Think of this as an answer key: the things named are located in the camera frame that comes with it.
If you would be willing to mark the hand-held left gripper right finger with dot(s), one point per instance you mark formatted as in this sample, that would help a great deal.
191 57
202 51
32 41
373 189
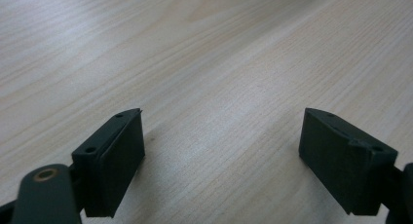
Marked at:
341 162

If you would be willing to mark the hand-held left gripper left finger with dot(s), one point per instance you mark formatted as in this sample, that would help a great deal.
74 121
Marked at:
110 162

